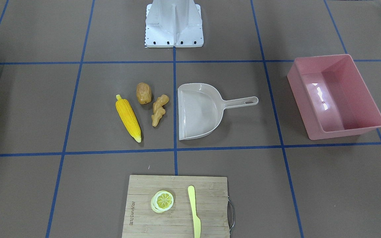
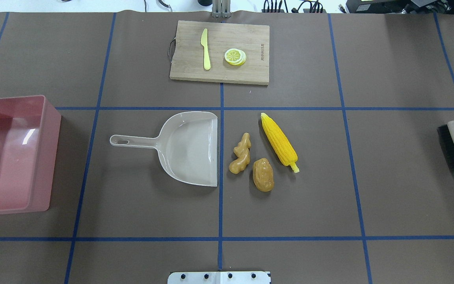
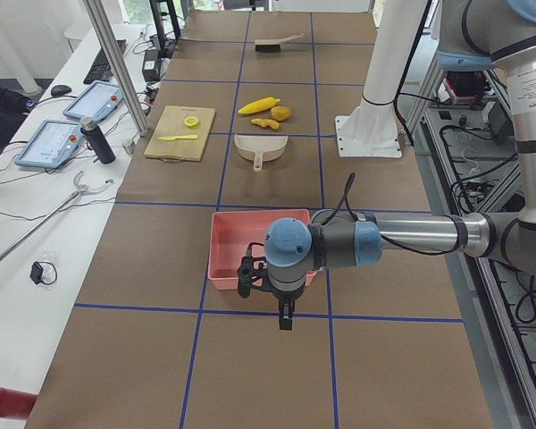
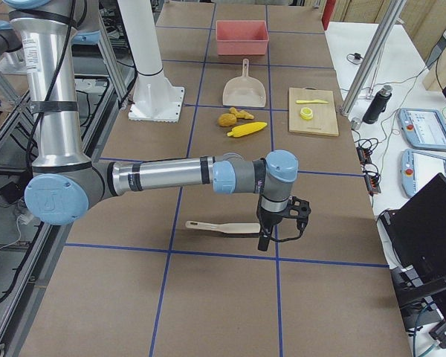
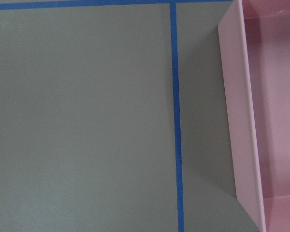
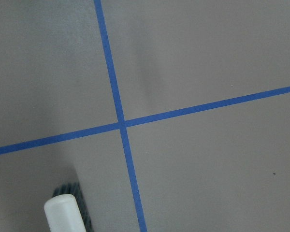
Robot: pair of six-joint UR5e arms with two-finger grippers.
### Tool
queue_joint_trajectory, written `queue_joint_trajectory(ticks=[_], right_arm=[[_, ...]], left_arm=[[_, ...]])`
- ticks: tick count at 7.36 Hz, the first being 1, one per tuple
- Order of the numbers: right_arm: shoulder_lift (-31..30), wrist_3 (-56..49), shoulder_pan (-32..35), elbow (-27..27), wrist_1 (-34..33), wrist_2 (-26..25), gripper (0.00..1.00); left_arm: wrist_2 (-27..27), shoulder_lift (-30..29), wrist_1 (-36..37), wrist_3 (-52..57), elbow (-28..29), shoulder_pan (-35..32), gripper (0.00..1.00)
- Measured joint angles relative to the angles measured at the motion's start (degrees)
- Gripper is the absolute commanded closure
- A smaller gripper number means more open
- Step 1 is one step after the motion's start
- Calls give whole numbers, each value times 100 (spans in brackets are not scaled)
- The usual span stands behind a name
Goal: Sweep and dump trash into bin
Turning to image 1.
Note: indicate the tan toy ginger root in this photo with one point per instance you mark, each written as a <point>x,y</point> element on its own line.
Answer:
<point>158,110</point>

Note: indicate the brown toy potato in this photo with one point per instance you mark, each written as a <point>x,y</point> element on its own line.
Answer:
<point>143,93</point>

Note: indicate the pink plastic bin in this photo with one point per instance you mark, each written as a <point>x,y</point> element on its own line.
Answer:
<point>332,97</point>

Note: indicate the bamboo cutting board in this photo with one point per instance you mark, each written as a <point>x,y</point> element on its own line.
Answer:
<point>212,204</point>

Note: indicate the yellow plastic knife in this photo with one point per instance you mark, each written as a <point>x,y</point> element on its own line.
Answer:
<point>195,219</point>

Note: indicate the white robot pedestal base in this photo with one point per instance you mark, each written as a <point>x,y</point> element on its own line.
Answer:
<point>173,23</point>

